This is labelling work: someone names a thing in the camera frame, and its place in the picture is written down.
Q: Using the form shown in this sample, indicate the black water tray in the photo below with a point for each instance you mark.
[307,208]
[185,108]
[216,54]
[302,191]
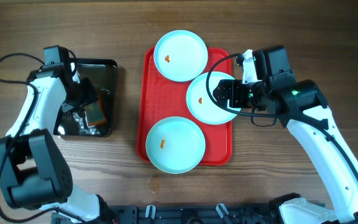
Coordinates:
[103,75]

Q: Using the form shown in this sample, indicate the white plate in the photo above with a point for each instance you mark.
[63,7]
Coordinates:
[184,146]
[207,112]
[188,55]

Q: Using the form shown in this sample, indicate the white plate top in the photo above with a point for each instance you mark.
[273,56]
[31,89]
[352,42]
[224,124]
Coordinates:
[188,55]

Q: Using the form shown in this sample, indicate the red plastic tray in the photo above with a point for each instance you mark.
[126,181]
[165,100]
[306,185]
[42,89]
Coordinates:
[161,98]

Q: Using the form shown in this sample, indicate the red sauce stain bottom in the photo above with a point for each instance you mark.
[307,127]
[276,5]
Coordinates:
[162,143]

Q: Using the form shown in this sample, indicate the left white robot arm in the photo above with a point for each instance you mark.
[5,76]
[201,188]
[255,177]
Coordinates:
[33,173]

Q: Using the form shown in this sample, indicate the orange green sponge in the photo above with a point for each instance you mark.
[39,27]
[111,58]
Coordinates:
[95,114]

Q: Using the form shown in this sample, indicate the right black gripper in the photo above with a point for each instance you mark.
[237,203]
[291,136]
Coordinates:
[236,86]

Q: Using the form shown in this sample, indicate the white plate bottom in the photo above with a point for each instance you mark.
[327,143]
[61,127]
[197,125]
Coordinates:
[184,146]

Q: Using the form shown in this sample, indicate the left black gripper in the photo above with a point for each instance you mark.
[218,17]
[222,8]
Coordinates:
[89,95]

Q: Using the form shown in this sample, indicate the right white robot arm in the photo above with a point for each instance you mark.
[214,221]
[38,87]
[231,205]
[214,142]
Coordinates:
[303,110]

